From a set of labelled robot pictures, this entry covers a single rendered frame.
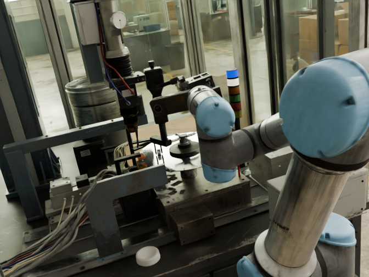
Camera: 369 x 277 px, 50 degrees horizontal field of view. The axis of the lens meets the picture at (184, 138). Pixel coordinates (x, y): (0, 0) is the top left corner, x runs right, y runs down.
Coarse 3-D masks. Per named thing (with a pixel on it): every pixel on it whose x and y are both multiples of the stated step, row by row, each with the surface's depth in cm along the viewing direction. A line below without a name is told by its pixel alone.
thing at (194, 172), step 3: (180, 171) 138; (183, 171) 137; (186, 171) 136; (189, 171) 136; (192, 171) 136; (195, 171) 138; (183, 174) 137; (186, 174) 137; (189, 174) 136; (192, 174) 137; (195, 174) 138; (183, 177) 138; (186, 177) 137; (189, 177) 137; (192, 177) 137
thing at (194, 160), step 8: (168, 136) 151; (176, 136) 149; (192, 136) 147; (152, 144) 145; (144, 152) 139; (152, 152) 138; (168, 152) 136; (144, 160) 132; (152, 160) 131; (160, 160) 130; (168, 160) 129; (176, 160) 128; (184, 160) 127; (192, 160) 127; (168, 168) 124; (176, 168) 123; (184, 168) 122; (192, 168) 121
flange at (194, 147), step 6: (174, 144) 140; (180, 144) 135; (186, 144) 134; (192, 144) 137; (198, 144) 136; (174, 150) 134; (180, 150) 133; (186, 150) 133; (192, 150) 132; (198, 150) 133
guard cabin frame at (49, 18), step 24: (48, 0) 203; (240, 0) 168; (264, 0) 149; (360, 0) 104; (48, 24) 206; (192, 24) 229; (240, 24) 172; (360, 24) 106; (48, 48) 210; (192, 48) 234; (240, 48) 176; (360, 48) 108; (192, 72) 239; (240, 72) 182; (240, 96) 188; (72, 120) 225; (240, 120) 195
